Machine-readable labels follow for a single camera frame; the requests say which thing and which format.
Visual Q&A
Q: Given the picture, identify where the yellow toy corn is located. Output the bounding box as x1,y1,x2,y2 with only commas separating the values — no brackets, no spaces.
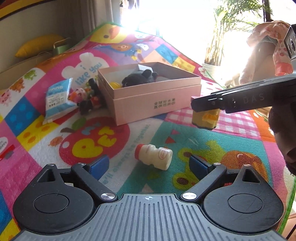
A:
109,82,122,89

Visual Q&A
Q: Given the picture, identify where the yellow cushion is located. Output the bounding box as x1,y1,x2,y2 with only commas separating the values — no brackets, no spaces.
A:
15,34,65,58

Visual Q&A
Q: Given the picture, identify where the white grey battery charger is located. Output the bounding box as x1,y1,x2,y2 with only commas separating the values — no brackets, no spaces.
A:
137,64,153,72

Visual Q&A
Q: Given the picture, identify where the colourful cartoon play mat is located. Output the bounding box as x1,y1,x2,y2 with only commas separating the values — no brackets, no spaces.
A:
1,24,295,240

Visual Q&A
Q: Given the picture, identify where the white ribbed plant pot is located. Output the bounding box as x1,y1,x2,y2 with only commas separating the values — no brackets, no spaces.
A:
202,63,228,82

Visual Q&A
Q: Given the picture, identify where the chair with pink clothes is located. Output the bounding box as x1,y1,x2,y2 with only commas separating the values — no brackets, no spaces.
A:
239,21,293,85

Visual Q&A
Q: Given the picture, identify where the pink small doll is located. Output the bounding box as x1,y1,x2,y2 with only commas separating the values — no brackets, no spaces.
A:
68,88,88,103

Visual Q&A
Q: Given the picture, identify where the green handbag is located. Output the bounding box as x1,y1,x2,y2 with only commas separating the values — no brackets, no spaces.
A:
52,38,71,56

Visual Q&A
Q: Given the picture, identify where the pink cardboard box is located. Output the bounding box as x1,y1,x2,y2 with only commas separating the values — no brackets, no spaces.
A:
98,62,201,126

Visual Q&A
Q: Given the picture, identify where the black red figurine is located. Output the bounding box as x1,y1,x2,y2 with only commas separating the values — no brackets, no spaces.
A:
77,78,106,115

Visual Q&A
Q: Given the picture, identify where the black plush toy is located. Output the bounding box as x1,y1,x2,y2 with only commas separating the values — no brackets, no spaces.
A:
121,69,158,87

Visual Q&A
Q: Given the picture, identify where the cream toy yogurt bottle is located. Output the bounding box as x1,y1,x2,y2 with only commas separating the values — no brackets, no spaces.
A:
134,144,173,171

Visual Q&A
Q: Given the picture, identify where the blue white tissue pack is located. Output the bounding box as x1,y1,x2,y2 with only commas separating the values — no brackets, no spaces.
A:
43,78,78,125

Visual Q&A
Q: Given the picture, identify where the bamboo plant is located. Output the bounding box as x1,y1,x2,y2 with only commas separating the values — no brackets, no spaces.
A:
204,0,273,66

